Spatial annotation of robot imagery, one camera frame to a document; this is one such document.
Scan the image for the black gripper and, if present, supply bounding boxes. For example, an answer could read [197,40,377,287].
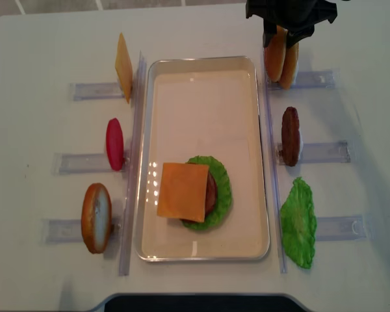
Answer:
[246,0,337,49]

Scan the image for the clear holder for lettuce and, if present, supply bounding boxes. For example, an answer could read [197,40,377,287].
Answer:
[316,214,371,242]

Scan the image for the clear holder for patty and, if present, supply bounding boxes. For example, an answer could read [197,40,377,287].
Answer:
[274,139,352,166]

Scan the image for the clear holder for tomato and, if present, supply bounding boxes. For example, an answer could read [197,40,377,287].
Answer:
[51,153,114,176]

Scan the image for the green lettuce on burger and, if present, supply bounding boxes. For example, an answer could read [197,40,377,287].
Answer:
[181,155,233,231]

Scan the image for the orange cheese slice on burger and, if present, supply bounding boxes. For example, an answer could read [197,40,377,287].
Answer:
[157,162,209,223]

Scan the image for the clear holder for cheese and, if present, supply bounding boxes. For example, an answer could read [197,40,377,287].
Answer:
[69,83,124,101]

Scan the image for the clear holder for left bun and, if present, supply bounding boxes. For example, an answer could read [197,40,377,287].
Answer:
[41,215,122,244]

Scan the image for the upright green lettuce leaf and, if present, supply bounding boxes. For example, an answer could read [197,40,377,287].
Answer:
[280,177,317,269]

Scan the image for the bun top half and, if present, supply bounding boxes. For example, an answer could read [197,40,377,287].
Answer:
[264,25,287,82]

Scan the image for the meat patty on burger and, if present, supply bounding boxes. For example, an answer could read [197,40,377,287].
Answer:
[205,172,218,217]

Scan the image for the clear holder for right buns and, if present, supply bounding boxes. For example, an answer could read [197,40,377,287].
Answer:
[265,68,341,92]

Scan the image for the white rectangular tray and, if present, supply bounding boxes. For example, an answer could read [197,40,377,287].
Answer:
[135,56,270,262]

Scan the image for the upright red tomato slice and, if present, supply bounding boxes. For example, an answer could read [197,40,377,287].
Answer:
[105,118,124,171]

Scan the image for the upright bun left front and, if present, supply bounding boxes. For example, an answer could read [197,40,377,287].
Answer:
[81,183,112,254]

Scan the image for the upright bun back right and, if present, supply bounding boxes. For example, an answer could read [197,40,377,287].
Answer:
[278,43,299,90]

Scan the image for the upright orange cheese slice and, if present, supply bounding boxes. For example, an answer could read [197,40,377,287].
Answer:
[115,32,133,103]

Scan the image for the upright brown meat patty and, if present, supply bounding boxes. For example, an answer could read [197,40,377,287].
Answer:
[281,107,301,166]

